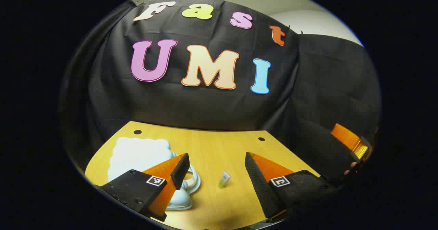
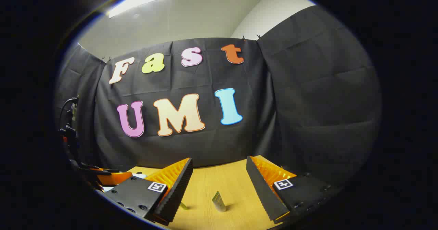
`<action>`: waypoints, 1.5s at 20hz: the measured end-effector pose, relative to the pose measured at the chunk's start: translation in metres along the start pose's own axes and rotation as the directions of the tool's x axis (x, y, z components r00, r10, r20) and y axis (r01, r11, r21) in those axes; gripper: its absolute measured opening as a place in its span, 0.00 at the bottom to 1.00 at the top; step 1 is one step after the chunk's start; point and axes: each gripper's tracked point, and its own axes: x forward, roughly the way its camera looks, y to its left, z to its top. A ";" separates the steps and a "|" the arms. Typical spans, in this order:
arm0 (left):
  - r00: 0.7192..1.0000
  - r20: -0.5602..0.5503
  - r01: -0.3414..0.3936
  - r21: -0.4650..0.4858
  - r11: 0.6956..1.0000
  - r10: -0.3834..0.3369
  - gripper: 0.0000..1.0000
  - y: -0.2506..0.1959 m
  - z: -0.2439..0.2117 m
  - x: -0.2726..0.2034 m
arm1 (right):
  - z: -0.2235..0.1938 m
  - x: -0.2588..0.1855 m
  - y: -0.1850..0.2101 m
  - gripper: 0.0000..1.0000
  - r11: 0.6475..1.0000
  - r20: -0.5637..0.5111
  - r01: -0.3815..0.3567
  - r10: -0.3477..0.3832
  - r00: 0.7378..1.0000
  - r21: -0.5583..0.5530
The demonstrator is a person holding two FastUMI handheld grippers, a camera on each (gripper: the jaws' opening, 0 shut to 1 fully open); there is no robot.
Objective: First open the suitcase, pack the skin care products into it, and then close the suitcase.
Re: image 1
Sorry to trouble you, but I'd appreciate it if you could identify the black backdrop cloth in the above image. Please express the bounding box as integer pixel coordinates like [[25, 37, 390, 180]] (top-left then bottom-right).
[[60, 0, 382, 186]]

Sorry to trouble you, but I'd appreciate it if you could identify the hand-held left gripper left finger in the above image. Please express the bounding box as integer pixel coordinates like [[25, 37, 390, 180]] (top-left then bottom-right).
[[98, 152, 191, 222]]

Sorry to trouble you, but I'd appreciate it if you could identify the green skincare tube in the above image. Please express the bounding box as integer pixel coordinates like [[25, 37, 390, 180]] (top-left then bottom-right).
[[218, 170, 232, 189]]

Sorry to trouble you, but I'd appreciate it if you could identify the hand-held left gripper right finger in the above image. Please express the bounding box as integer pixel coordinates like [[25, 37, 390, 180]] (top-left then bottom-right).
[[244, 152, 340, 223]]

